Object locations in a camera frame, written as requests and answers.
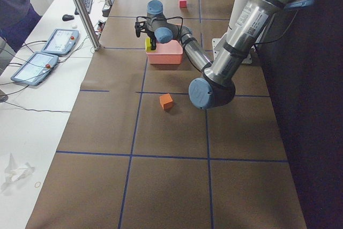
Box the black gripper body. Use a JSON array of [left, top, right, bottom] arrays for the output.
[[135, 16, 155, 39]]

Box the yellow-green foam block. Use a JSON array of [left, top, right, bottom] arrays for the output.
[[145, 37, 152, 52]]

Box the red foam block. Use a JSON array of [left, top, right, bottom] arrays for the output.
[[178, 0, 187, 9]]

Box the orange foam block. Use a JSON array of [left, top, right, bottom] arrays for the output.
[[159, 93, 174, 110]]

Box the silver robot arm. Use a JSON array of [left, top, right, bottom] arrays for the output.
[[135, 0, 314, 109]]

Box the pink plastic bin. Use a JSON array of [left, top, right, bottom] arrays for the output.
[[146, 40, 183, 64]]

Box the black computer mouse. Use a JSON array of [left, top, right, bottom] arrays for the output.
[[62, 14, 74, 21]]

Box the upper teach pendant tablet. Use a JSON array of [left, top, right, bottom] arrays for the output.
[[41, 28, 79, 56]]

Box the teach pendant tablet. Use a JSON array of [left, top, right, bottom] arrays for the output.
[[11, 52, 59, 86], [41, 28, 79, 56]]

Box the lower teach pendant tablet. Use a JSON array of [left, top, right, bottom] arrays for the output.
[[11, 52, 59, 86]]

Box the brown paper table cover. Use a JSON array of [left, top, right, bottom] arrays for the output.
[[27, 0, 305, 228]]

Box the person in dark clothes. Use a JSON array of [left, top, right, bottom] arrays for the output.
[[1, 0, 41, 52]]

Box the crumpled white tissue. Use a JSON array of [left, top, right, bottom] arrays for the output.
[[1, 153, 35, 192]]

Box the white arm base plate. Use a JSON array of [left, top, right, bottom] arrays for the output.
[[211, 38, 253, 65]]

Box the aluminium frame post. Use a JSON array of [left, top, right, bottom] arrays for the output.
[[73, 0, 101, 51]]

